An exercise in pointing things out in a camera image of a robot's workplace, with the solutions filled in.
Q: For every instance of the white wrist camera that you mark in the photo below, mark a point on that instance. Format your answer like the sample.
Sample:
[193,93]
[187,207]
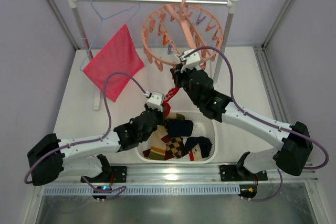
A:
[154,100]
[189,59]

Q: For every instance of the beige striped sock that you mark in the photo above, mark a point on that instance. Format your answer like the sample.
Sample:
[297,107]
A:
[158,148]

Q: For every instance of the red sock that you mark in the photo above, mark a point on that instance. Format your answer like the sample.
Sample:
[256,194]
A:
[170,94]

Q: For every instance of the white metal clothes rack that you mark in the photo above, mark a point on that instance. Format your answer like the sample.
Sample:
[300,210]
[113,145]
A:
[78,27]

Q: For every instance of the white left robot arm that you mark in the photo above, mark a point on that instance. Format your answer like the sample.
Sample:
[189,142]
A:
[52,157]

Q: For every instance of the pink towel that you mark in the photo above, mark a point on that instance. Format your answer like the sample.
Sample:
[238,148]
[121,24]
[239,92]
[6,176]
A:
[118,55]

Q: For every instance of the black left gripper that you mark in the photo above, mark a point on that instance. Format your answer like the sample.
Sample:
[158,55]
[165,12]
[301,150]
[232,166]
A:
[159,114]

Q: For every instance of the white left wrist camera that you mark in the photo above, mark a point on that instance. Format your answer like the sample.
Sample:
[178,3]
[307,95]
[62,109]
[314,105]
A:
[154,100]

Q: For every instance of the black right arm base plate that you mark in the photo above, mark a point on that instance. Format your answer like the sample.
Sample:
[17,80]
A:
[232,173]

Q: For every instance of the aluminium front rail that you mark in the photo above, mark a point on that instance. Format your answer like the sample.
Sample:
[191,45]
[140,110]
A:
[177,180]

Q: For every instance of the pink round clip hanger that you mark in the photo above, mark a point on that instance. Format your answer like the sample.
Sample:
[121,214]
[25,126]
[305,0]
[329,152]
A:
[174,28]

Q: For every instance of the white perforated plastic basket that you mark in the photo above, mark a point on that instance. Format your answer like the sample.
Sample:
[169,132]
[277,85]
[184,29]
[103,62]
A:
[202,127]

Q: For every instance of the navy blue sock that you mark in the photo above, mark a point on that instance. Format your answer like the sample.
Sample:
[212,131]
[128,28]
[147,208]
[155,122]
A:
[198,148]
[179,128]

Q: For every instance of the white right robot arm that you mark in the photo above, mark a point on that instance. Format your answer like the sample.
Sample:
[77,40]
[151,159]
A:
[290,147]

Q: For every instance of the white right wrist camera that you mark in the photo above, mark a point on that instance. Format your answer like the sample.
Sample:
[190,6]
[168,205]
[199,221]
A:
[189,59]

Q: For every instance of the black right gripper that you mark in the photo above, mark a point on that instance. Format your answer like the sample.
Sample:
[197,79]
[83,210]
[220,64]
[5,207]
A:
[177,74]

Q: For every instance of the brown argyle sock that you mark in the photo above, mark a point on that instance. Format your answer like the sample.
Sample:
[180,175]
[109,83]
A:
[174,146]

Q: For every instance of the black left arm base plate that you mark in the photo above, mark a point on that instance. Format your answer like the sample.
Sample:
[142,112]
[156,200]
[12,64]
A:
[115,174]

